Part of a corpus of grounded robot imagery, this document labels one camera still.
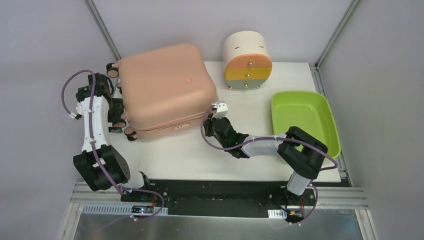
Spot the pink hard-shell suitcase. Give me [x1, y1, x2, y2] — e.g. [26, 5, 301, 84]
[106, 43, 219, 141]

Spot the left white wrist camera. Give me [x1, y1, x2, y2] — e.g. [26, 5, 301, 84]
[69, 112, 82, 120]

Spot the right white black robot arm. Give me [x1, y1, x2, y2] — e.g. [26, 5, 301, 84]
[201, 115, 328, 205]

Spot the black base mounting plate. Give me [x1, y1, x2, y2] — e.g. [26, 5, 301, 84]
[120, 179, 316, 218]

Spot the cream three-drawer round cabinet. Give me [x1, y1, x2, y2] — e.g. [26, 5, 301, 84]
[222, 31, 273, 90]

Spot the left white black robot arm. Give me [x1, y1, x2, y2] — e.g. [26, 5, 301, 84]
[72, 73, 153, 203]

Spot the green plastic tray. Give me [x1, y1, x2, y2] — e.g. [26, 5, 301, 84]
[271, 90, 342, 159]

